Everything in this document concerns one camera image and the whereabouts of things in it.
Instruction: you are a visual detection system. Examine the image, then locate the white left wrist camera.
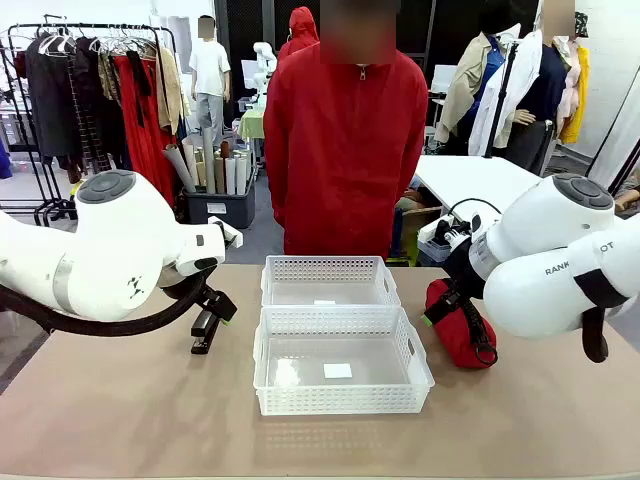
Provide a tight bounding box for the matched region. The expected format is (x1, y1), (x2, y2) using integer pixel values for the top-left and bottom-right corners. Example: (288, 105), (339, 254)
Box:
(208, 216), (245, 250)

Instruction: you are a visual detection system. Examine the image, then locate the mannequin with beige coat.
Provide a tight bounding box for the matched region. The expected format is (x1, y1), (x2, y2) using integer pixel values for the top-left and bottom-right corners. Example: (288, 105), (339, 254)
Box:
(433, 0), (522, 157)

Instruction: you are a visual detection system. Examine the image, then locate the grey storage bin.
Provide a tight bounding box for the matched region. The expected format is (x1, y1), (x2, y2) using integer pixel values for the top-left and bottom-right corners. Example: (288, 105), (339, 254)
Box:
(181, 167), (258, 231)

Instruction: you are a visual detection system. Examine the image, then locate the beige hanging garment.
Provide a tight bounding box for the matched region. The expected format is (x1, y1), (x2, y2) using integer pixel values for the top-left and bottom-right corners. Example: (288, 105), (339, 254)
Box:
(154, 45), (192, 137)

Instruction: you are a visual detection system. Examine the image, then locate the red hanging dress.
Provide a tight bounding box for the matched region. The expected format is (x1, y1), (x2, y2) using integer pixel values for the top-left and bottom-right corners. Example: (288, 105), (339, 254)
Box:
(111, 53), (177, 207)

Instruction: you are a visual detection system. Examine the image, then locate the white background table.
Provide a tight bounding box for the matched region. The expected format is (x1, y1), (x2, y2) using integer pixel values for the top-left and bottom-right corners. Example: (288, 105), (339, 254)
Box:
(414, 154), (544, 212)

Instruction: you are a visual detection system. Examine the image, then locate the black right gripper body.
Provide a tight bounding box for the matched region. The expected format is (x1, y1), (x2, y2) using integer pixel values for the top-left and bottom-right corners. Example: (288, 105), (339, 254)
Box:
(441, 236), (485, 297)

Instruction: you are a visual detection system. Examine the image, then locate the black hanging garment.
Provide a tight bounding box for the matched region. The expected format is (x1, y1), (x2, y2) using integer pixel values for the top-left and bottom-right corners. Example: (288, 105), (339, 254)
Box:
(23, 35), (76, 171)

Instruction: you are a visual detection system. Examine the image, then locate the person in red jacket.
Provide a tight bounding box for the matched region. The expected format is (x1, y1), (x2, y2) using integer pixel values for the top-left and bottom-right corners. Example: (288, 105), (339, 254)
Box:
(263, 0), (430, 261)

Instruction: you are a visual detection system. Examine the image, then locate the grey paper roll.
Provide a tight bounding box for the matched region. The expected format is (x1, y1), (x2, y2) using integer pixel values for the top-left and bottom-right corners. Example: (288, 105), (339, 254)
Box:
(163, 143), (198, 194)

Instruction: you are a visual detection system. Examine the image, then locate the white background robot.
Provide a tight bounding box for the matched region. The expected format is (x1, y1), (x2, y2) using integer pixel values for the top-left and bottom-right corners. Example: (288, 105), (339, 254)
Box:
(251, 41), (279, 109)

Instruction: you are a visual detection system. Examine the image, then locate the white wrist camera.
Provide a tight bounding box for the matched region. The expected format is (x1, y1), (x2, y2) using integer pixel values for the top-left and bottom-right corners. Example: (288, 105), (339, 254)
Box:
(431, 213), (474, 250)
(208, 216), (245, 250)

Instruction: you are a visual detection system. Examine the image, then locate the black tripod pole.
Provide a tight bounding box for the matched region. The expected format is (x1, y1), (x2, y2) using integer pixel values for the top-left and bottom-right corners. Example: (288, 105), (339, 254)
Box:
(485, 41), (520, 160)

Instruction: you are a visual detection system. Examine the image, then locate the green covered table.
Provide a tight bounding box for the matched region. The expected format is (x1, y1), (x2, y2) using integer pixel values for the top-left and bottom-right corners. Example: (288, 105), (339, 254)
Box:
(236, 108), (267, 142)

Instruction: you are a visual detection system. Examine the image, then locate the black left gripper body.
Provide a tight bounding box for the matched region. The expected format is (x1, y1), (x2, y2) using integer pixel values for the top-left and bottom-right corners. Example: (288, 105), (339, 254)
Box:
(158, 263), (225, 315)

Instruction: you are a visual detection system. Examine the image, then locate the thin black camera cable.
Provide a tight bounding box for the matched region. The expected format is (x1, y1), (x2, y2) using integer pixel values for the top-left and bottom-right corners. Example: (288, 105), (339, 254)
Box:
(446, 197), (503, 225)

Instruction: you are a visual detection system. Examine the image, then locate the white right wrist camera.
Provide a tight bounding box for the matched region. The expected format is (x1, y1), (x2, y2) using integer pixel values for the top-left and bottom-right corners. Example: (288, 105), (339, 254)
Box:
(431, 213), (474, 250)

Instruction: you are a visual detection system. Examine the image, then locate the mannequin with white shirt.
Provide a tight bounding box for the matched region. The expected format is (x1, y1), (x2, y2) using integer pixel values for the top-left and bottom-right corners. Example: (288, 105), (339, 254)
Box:
(468, 0), (577, 177)

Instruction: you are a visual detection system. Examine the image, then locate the person in white t-shirt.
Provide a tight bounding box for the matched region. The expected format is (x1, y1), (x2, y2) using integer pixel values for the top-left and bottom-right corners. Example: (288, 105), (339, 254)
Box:
(188, 14), (233, 150)

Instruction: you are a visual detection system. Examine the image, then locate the black stapler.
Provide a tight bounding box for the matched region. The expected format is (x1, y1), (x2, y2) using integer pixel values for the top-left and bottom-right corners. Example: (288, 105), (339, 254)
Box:
(190, 308), (224, 357)

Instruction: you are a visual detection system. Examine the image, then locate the silver paper roll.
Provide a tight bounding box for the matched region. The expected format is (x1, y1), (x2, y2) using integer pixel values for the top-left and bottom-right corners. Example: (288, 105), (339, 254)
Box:
(201, 126), (217, 196)

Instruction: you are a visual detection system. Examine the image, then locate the large white perforated basket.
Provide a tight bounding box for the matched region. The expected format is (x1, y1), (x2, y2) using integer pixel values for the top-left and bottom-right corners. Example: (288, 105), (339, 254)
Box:
(252, 305), (436, 417)

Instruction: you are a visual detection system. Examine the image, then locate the person in red hood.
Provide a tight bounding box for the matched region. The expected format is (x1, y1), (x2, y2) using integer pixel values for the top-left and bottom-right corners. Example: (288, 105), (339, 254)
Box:
(276, 5), (322, 62)

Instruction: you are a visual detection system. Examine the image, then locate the clear storage box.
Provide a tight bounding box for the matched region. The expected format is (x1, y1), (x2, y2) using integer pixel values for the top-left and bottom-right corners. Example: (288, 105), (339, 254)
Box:
(416, 218), (454, 267)

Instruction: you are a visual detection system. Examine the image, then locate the black clothes rack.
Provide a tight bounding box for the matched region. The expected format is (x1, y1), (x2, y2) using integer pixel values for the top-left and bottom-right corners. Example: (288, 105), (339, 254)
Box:
(0, 13), (182, 227)

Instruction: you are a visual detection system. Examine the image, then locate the yellow hanging garment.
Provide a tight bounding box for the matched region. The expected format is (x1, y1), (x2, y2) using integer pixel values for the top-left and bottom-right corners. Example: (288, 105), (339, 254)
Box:
(556, 44), (592, 146)

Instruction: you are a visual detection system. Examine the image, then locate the red zip pouch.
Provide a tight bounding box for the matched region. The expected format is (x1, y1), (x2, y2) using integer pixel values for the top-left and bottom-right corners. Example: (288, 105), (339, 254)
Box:
(424, 278), (499, 371)

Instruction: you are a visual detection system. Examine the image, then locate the small white perforated basket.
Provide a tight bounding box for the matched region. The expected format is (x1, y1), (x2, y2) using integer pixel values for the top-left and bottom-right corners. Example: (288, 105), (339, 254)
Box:
(260, 255), (403, 309)

